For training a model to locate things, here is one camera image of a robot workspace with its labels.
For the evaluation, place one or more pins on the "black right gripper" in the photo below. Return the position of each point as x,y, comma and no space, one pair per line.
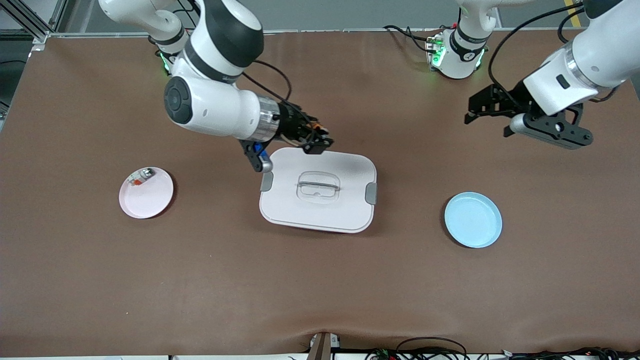
292,124

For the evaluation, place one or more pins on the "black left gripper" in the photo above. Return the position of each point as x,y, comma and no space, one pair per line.
509,99

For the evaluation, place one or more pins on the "orange push-button switch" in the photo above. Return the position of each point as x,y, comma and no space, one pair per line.
322,131

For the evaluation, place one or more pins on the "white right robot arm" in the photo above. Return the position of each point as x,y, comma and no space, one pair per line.
210,105

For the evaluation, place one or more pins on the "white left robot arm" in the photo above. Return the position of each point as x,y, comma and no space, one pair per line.
600,55

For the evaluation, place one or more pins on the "grey box latch clip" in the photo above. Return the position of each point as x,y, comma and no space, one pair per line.
266,182
371,193

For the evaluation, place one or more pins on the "white lidded storage box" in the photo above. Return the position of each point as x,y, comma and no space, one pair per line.
320,215

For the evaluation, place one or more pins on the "light blue round plate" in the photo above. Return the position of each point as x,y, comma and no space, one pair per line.
472,220

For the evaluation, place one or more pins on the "brown table mat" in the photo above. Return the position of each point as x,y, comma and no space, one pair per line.
320,290

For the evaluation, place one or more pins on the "pink round plate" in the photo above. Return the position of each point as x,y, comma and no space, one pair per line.
145,205

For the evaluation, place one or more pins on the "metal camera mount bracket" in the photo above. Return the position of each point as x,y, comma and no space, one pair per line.
320,347

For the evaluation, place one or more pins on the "aluminium frame profile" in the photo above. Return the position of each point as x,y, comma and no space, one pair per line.
37,31

